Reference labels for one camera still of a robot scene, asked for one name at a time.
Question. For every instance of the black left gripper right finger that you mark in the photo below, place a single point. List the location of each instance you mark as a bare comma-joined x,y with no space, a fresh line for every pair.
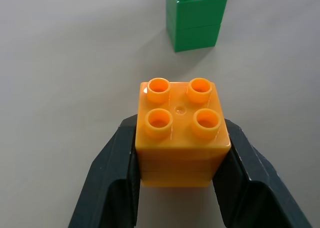
255,173

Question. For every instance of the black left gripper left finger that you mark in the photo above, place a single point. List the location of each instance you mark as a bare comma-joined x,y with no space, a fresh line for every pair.
110,168

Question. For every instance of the orange studded building block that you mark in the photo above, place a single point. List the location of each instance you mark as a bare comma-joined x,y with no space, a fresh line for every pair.
181,135

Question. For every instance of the green studded building block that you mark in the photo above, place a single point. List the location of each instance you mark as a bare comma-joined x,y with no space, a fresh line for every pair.
196,20

